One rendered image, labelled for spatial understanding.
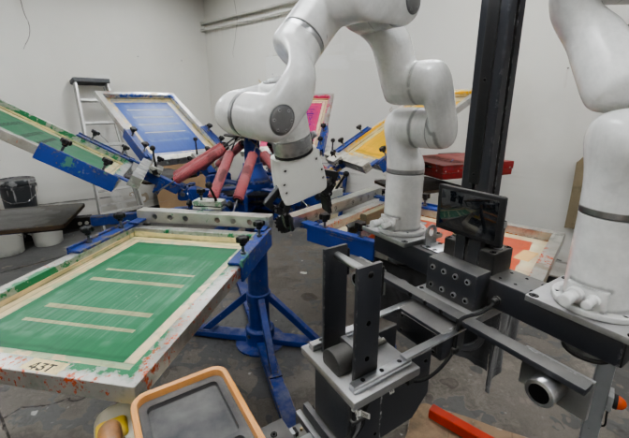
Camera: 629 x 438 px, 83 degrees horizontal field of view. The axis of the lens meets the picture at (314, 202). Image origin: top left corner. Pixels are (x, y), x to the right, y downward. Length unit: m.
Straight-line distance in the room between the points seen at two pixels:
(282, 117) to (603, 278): 0.54
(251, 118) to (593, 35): 0.56
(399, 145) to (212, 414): 0.67
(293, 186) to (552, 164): 2.83
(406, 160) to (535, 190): 2.55
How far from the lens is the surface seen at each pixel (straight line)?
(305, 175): 0.69
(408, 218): 0.93
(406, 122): 0.88
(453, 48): 3.55
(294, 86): 0.56
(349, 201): 1.68
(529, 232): 1.64
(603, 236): 0.69
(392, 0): 0.71
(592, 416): 1.45
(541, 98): 3.34
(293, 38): 0.63
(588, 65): 0.74
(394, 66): 0.84
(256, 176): 1.98
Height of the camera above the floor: 1.45
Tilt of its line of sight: 15 degrees down
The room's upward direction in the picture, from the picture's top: straight up
